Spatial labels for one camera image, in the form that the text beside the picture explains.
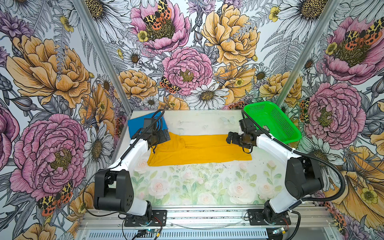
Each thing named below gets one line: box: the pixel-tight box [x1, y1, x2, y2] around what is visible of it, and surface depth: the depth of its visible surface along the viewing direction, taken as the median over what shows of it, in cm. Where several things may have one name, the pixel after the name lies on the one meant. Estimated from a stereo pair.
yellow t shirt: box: [147, 132, 253, 166], surface depth 97 cm
